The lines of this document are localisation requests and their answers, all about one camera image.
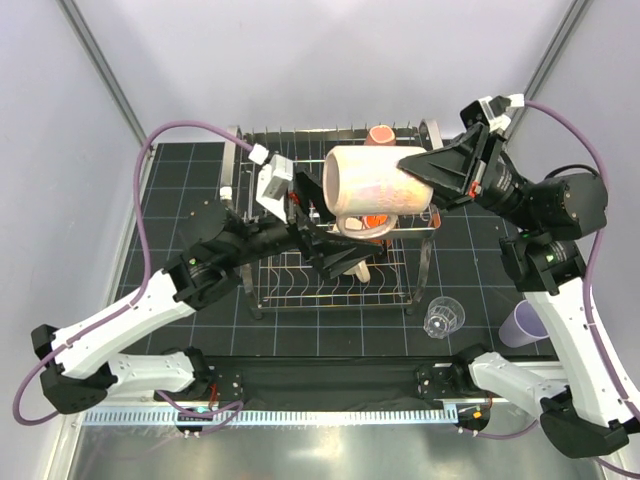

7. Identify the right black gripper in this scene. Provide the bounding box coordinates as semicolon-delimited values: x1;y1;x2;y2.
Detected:
393;122;542;232

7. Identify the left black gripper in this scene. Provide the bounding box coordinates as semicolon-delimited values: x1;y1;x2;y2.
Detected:
222;166;382;279

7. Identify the orange mug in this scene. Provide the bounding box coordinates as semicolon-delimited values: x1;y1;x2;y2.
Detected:
361;215;397;252

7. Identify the pink mug with purple interior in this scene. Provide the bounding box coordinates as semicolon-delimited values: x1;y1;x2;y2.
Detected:
322;145;433;240

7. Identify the beige floral mug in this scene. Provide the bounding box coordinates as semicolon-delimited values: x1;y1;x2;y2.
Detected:
331;216;372;284

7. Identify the salmon pink patterned cup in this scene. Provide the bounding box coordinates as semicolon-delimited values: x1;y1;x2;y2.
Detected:
364;125;396;146

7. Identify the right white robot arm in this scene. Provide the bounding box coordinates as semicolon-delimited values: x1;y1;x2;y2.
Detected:
398;94;639;459

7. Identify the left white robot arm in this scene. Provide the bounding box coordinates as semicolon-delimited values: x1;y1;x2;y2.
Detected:
31;167;382;415

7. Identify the steel two-tier dish rack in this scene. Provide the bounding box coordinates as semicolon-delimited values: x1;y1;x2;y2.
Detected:
230;120;443;318

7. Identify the black grid mat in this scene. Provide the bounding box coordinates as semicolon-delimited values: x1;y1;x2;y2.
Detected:
124;143;554;357

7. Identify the clear faceted glass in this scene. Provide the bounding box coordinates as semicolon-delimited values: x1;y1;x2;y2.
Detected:
423;296;466;339

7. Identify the lavender plastic cup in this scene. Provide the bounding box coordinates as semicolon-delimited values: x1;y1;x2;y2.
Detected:
499;300;548;348

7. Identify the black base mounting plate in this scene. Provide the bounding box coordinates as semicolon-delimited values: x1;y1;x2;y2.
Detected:
169;356;492;411

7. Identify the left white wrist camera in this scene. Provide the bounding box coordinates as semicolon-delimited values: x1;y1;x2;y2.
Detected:
248;144;294;222

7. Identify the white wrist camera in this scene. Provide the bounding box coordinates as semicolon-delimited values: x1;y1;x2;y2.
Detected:
248;144;294;222
478;93;525;132

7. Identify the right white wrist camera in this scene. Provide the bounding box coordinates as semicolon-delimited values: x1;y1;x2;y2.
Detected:
478;93;525;132

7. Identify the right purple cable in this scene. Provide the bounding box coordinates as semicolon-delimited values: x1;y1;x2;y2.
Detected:
519;99;640;479

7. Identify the purple cable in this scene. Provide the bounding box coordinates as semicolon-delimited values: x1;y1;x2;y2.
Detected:
519;99;640;479
10;119;256;426

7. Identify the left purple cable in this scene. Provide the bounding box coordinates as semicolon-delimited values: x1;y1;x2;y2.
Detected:
10;119;256;426

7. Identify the right aluminium frame post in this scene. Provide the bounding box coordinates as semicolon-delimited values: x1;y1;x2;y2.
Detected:
496;1;592;136

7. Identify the aluminium frame post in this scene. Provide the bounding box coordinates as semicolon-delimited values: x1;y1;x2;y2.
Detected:
496;1;592;136
55;0;147;146

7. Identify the white slotted cable duct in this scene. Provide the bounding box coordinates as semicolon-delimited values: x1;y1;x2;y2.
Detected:
83;406;458;427

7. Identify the left aluminium frame post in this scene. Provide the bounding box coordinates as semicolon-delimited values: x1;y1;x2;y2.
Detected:
55;0;147;146

